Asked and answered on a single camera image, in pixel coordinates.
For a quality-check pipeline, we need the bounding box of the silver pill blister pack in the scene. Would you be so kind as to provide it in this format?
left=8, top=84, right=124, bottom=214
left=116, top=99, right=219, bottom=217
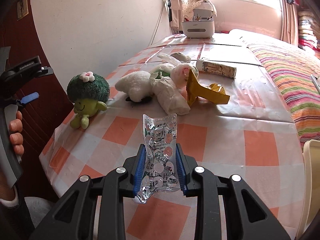
left=133, top=114, right=180, bottom=204

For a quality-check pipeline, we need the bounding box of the white plastic trash bin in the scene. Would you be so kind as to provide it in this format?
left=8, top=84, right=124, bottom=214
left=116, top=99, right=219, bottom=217
left=296, top=140, right=319, bottom=239

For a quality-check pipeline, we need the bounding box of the person left hand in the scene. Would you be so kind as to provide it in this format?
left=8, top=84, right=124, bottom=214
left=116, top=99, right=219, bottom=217
left=9, top=111, right=24, bottom=156

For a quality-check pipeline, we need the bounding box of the white plastic bag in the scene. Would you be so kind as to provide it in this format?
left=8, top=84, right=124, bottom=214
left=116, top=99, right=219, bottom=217
left=150, top=76, right=190, bottom=115

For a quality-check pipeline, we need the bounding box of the broccoli plush toy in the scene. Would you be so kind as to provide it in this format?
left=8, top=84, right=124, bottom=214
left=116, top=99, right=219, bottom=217
left=67, top=71, right=110, bottom=129

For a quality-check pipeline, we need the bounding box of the yellow paper wrapper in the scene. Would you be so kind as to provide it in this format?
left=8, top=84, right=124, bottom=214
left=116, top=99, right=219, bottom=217
left=186, top=70, right=230, bottom=107

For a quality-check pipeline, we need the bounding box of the white plush toy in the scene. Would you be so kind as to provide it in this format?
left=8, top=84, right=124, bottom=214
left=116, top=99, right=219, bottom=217
left=114, top=64, right=176, bottom=103

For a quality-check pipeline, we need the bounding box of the knotted white pink bag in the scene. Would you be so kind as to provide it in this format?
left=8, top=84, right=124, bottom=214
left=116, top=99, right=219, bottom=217
left=158, top=53, right=199, bottom=89

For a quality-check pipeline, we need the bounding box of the cylindrical snack tube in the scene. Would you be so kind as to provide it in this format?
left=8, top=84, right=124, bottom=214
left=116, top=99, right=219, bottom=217
left=196, top=59, right=236, bottom=79

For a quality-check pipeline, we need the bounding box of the white desktop organizer box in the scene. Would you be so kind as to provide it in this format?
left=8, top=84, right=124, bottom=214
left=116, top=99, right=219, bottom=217
left=181, top=19, right=215, bottom=38

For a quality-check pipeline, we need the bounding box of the striped bed sheet mattress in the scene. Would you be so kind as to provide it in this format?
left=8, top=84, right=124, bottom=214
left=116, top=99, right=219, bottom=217
left=229, top=29, right=319, bottom=145

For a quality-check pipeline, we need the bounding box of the grey cabinet with cloth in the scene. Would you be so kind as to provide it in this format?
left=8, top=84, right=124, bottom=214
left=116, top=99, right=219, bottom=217
left=182, top=0, right=217, bottom=21

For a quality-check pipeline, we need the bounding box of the white blue box on bed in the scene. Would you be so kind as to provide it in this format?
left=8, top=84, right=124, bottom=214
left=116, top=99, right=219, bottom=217
left=310, top=74, right=320, bottom=94

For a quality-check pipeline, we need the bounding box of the pink curtain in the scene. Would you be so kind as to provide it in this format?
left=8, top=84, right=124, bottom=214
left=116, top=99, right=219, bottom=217
left=280, top=0, right=298, bottom=47

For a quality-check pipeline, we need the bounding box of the stack of folded quilts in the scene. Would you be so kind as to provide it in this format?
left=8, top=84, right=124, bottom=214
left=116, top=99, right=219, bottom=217
left=298, top=10, right=319, bottom=51

